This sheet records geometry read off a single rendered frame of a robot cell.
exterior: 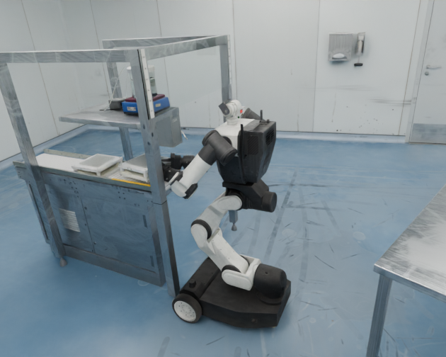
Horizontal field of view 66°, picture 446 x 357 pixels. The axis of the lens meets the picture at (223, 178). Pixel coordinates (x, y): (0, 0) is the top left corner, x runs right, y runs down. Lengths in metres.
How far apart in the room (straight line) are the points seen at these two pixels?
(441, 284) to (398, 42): 4.10
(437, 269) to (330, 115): 4.04
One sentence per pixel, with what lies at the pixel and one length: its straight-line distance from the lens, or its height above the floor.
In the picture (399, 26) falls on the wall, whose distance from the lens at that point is 5.23.
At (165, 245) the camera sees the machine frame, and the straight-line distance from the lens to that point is 2.19.
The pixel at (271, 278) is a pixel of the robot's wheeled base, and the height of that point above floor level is 0.33.
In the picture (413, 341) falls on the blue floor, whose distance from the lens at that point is 2.46.
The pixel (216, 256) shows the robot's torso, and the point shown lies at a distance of 2.23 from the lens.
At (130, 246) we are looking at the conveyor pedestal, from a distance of 2.59.
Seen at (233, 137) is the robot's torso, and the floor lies 1.22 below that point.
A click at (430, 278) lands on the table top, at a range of 1.50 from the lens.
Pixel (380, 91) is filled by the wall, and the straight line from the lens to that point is 5.31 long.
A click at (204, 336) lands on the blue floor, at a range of 2.31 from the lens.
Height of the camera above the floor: 1.75
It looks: 25 degrees down
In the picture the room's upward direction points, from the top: 4 degrees counter-clockwise
